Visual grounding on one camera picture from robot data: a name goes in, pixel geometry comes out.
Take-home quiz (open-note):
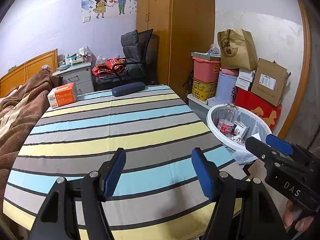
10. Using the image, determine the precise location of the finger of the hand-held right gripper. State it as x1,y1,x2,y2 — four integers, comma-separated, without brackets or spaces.
265,134,294,156
245,137,286,166

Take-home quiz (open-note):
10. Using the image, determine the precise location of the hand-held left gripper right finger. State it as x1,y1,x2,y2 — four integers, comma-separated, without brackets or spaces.
191,147,288,240

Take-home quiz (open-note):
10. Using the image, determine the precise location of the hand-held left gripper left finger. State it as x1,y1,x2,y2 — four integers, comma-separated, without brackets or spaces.
29,147,127,240

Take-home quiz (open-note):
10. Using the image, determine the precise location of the patterned paper cup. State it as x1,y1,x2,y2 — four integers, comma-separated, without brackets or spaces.
230,135,247,145

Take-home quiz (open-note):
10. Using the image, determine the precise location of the white labelled cup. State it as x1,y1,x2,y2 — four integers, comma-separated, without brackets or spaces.
233,121,248,136

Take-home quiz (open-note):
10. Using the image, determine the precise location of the red labelled container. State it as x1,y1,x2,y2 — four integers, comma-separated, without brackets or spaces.
217,119,235,137

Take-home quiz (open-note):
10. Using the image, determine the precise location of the white trash bin with liner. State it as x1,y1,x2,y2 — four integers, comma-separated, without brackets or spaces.
206,104,272,165

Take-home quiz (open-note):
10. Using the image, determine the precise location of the clear plastic bottle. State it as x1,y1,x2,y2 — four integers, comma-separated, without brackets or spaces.
223,102,241,122

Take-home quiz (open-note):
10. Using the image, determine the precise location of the person's right hand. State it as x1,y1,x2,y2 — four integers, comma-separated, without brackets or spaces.
283,200,315,230

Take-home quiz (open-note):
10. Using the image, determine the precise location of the striped tablecloth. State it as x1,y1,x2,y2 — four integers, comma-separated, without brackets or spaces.
2,84,250,240

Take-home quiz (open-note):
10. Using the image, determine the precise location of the red gift box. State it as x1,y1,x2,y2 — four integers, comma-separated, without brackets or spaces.
234,87,282,130

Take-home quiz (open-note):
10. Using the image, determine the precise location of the cardboard box with label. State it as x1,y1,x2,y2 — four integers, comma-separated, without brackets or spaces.
251,58,292,107

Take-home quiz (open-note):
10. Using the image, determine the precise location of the grey plastic storage box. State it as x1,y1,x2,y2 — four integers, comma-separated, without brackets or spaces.
187,94,220,117

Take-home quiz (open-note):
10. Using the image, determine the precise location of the lavender cylindrical box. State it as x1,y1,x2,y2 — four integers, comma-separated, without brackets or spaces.
215,71,238,105

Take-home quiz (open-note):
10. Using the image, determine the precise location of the stack of white boxes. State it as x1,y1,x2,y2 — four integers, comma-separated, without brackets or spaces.
235,69,256,91

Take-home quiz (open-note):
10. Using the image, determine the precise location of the yellow patterned box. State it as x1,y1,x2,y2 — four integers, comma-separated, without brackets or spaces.
192,78,218,102

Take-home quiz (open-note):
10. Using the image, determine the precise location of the pink round lid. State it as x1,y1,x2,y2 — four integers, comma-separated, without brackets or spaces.
220,67,240,77

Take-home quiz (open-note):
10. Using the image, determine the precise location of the blue glasses case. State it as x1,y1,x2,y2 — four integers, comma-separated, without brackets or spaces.
112,82,146,97

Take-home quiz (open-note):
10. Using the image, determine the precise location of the black folded umbrella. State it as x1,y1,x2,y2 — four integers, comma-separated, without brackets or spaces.
182,70,194,98

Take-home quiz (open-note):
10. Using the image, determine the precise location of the orange cardboard box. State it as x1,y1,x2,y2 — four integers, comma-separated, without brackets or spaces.
47,82,78,109

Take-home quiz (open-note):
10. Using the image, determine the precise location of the pink storage box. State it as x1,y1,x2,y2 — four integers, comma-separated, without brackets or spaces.
192,56,222,83

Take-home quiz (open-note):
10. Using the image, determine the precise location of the brown paper bag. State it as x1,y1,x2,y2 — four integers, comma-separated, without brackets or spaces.
217,29,258,71

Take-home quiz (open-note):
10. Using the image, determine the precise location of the grey drawer cabinet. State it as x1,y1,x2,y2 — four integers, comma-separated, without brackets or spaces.
52,61,94,97

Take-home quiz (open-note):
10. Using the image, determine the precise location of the red patterned bag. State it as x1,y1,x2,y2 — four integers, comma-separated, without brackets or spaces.
92,58,128,77

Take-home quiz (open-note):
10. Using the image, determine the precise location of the striped flat box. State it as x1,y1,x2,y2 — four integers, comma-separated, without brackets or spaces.
191,52,222,62

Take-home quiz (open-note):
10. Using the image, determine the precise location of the brown blanket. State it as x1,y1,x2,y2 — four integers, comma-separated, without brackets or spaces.
0,69,63,195

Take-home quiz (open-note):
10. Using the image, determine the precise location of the clear plastic bag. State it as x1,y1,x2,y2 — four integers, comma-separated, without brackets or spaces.
207,43,221,55

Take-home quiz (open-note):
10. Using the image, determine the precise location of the white plastic bag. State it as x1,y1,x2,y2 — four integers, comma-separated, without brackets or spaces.
95,55,109,67

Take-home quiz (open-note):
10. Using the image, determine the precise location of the pile of small boxes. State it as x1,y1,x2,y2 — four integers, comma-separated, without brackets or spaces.
58,47,92,68

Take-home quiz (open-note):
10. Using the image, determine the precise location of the black chair with grey cushion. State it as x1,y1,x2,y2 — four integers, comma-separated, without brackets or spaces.
93,29,160,92

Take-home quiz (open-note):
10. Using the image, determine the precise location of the wooden headboard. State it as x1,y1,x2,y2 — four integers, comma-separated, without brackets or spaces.
0,49,58,98

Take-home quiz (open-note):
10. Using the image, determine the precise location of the tall wooden wardrobe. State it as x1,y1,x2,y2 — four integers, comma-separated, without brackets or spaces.
136,0,216,100

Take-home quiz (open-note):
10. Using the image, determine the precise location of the wooden door frame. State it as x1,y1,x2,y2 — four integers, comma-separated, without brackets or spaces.
277,0,312,139

